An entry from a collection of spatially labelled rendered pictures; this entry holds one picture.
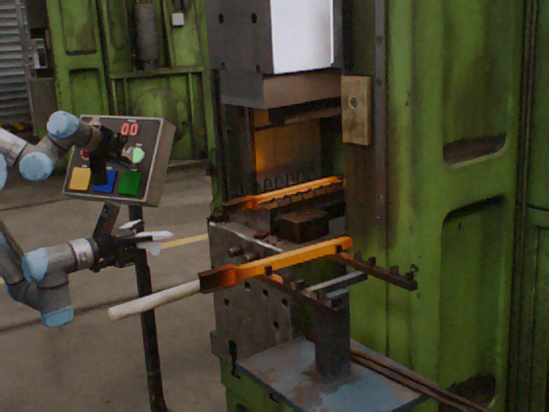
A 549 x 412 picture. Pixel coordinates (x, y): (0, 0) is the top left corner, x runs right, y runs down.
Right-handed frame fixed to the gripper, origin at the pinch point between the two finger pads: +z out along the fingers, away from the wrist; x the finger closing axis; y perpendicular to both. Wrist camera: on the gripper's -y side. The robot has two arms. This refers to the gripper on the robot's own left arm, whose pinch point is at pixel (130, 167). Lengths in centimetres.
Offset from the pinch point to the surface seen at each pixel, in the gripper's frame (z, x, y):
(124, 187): 1.2, 1.2, -6.6
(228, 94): -13.4, -38.8, 19.9
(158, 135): 2.0, -6.5, 11.5
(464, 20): -10, -101, 42
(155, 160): 2.6, -7.0, 3.5
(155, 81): 336, 261, 169
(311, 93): -6, -60, 24
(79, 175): 1.2, 20.5, -3.8
